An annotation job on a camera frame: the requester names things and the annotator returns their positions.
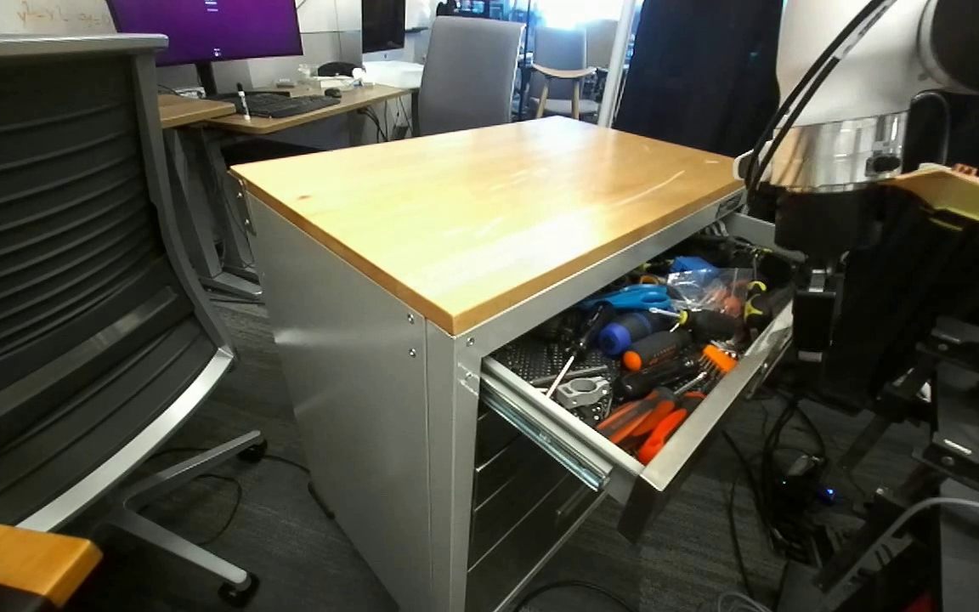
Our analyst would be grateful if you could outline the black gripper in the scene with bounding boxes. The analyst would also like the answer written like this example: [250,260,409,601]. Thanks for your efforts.
[772,179,943,401]

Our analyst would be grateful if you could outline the orange and black screwdriver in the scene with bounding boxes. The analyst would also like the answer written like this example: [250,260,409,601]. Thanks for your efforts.
[619,321,744,381]

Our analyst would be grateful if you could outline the grey metal tool drawer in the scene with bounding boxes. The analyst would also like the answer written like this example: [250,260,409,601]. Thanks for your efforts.
[476,220,800,498]

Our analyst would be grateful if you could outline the dark curtain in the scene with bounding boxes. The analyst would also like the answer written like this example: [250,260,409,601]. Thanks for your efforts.
[611,0,790,159]

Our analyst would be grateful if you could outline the wooden armchair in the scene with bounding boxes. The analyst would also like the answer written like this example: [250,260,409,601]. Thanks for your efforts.
[525,24,608,126]

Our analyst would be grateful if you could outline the grey cabinet with wooden top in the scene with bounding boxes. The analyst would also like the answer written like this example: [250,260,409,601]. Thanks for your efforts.
[228,112,748,612]

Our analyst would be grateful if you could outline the grey mesh office chair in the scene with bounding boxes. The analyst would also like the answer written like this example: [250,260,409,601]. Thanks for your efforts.
[410,14,526,140]

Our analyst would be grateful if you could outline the black monitor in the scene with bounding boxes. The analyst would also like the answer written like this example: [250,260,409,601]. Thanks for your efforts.
[356,0,410,58]

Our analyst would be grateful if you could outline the black keyboard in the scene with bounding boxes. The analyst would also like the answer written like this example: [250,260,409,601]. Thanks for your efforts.
[238,89,347,121]

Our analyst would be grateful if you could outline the long wooden desk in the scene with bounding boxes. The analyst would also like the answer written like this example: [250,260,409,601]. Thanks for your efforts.
[153,78,421,141]

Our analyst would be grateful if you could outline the purple screen monitor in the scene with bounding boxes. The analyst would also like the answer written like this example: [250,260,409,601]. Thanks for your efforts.
[101,0,306,66]

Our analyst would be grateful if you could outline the grey office chair silver base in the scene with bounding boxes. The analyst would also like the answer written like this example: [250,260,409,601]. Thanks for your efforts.
[0,30,271,604]

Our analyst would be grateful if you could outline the wooden board edge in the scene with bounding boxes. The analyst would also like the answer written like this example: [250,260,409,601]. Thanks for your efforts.
[0,514,107,612]

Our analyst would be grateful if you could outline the black floor cables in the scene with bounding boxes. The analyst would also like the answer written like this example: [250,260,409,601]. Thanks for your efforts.
[720,384,979,612]

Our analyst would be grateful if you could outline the tan wrist camera mount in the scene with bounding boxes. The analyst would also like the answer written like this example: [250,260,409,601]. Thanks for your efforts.
[880,159,979,231]

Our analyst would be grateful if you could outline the orange handled pliers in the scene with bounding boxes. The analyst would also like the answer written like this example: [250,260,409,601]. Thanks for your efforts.
[599,389,702,466]

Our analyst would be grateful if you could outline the blue handled screwdriver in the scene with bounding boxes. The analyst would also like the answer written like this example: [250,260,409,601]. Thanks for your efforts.
[592,308,667,355]

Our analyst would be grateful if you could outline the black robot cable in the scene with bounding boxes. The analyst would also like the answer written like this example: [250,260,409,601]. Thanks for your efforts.
[738,0,894,220]

